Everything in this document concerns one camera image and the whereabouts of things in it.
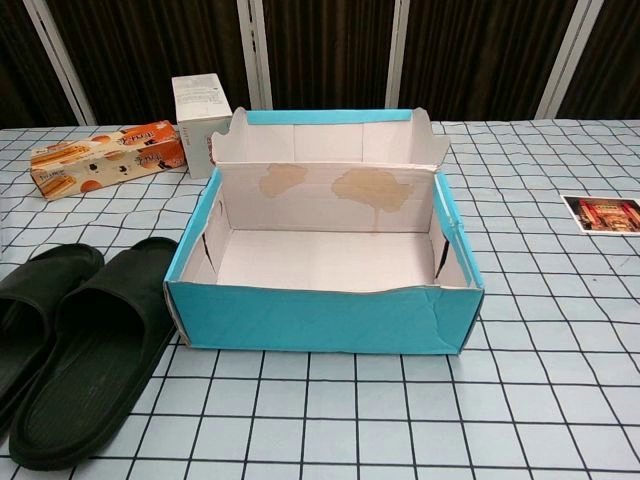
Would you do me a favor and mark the light blue shoe box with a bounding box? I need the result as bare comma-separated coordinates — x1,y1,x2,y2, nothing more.
163,106,485,357

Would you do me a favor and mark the black rubber slipper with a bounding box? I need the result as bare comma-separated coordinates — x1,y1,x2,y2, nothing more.
8,236,181,479
0,243,106,426

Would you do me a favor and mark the tall white carton box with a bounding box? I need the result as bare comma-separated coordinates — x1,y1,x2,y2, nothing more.
171,73,235,180

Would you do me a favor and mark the orange biscuit box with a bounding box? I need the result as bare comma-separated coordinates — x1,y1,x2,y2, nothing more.
29,120,182,202

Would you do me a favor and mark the blue checked tablecloth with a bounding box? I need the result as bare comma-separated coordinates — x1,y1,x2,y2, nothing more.
0,117,640,480

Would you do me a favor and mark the photo postcard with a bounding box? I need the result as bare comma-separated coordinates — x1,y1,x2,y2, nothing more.
560,194,640,235

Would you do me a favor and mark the white metal partition post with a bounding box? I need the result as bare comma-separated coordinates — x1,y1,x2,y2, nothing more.
237,0,274,111
534,0,606,121
22,0,96,126
384,0,419,110

